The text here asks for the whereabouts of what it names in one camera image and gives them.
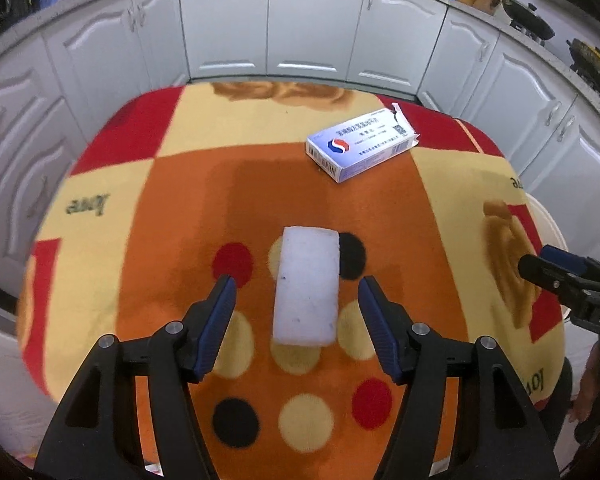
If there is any black wok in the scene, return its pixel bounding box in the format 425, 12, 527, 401
480, 0, 556, 41

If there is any person's right hand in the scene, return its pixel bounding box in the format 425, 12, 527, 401
570, 342, 600, 423

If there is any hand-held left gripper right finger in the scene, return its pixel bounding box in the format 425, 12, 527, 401
357, 275, 561, 480

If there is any printed fleece blanket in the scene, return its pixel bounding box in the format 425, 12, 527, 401
16, 80, 566, 480

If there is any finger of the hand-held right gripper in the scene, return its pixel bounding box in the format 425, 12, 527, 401
540, 245, 588, 276
517, 254, 581, 303

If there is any row of white cabinet doors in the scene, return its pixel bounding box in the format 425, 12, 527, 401
0, 0, 600, 311

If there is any white and blue medicine box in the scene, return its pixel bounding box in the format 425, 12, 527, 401
306, 102, 421, 183

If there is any black and yellow pan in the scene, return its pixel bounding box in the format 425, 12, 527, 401
567, 37, 600, 101

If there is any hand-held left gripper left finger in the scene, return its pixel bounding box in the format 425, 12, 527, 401
37, 274, 238, 480

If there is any white foam block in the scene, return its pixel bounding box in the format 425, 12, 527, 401
271, 226, 342, 347

